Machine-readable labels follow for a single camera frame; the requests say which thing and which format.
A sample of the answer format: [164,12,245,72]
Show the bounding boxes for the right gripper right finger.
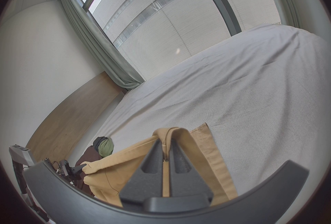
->
[169,128,215,205]

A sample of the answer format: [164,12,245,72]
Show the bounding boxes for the bed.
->
[26,24,331,197]

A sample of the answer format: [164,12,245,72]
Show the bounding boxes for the tan shorts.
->
[83,122,238,208]

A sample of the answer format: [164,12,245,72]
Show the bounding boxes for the brown garment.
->
[75,147,102,190]

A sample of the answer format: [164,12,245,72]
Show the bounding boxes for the window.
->
[74,0,282,81]

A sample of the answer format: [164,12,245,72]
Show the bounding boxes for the green garment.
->
[98,137,114,158]

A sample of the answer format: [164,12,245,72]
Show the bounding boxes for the black garment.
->
[93,136,106,148]

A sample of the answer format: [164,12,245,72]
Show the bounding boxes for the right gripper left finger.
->
[119,143,165,203]

